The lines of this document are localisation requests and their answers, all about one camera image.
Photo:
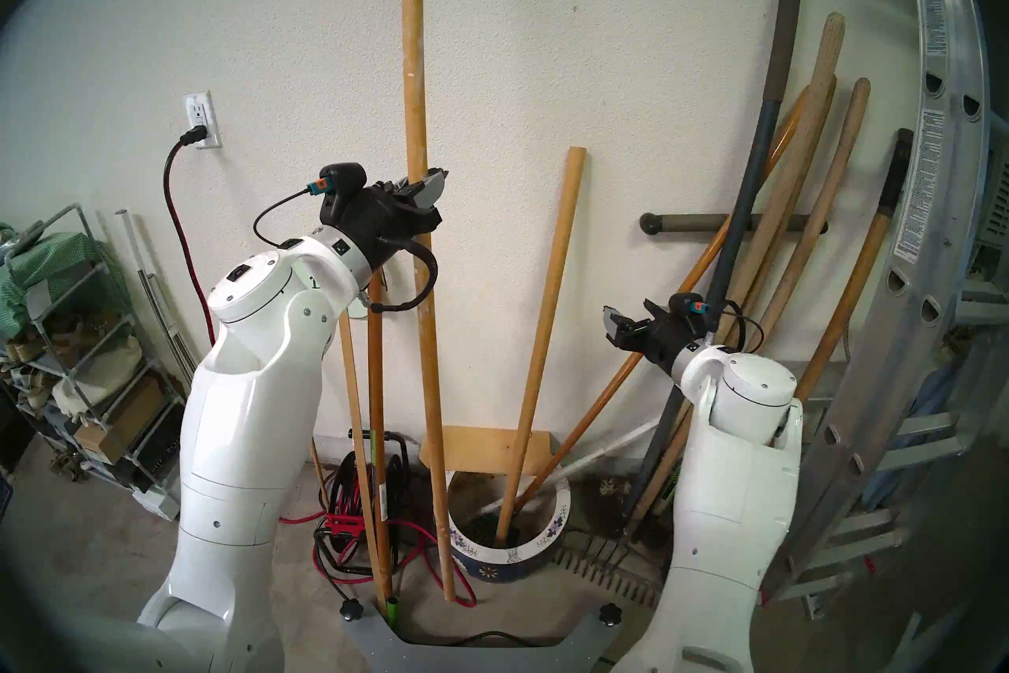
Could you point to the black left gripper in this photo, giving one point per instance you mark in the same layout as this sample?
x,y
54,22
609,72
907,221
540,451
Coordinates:
x,y
374,222

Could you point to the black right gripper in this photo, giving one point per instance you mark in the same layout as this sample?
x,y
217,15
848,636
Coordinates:
x,y
670,340

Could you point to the plain light wooden dowel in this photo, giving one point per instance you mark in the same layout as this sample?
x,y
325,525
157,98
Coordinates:
x,y
552,285

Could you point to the paint-speckled pole with threaded tip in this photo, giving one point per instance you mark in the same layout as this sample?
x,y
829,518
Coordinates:
x,y
414,48

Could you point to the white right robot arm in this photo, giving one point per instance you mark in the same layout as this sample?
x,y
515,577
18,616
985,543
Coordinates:
x,y
725,521

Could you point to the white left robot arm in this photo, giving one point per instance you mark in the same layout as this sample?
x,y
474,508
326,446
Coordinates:
x,y
236,443

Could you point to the floral white blue ceramic pot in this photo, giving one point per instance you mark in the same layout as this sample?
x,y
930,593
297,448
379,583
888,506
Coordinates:
x,y
512,563

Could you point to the long white floor pipe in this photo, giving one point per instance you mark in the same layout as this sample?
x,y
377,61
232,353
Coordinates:
x,y
623,439

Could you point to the flat wooden board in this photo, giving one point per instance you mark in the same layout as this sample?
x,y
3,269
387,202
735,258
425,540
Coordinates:
x,y
481,451

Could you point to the flat thin wooden slat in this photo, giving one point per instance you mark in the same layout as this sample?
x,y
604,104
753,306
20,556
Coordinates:
x,y
351,395

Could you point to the dark brown stick with loop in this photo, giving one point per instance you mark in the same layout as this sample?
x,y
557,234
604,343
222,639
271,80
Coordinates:
x,y
377,403

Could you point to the metal rake head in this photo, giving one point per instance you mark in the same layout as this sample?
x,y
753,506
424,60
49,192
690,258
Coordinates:
x,y
607,569

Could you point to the white plastic pipe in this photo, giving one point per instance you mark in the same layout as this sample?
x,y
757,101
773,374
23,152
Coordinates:
x,y
130,238

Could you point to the aluminium ladder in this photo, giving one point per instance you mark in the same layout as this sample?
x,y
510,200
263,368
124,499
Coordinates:
x,y
922,246

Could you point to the black base knob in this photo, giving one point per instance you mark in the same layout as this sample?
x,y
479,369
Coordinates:
x,y
351,609
609,614

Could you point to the green checked cloth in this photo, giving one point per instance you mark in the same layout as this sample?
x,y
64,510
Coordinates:
x,y
55,261

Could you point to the cream fabric bag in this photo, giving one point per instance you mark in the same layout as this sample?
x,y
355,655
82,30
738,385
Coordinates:
x,y
94,372

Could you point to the brown cardboard box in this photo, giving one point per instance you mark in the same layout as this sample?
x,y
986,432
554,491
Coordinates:
x,y
118,419

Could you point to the green stick tip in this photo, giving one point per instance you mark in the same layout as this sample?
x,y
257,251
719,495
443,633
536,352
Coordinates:
x,y
392,612

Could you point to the grey metal shelf rack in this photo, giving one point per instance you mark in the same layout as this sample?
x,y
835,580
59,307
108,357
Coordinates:
x,y
39,299

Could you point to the grey wall hook bar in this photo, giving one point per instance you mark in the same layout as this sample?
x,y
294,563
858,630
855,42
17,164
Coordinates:
x,y
678,223

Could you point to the white wall outlet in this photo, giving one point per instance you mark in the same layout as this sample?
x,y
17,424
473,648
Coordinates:
x,y
201,111

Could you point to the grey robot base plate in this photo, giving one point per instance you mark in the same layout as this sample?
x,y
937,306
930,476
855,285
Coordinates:
x,y
473,659

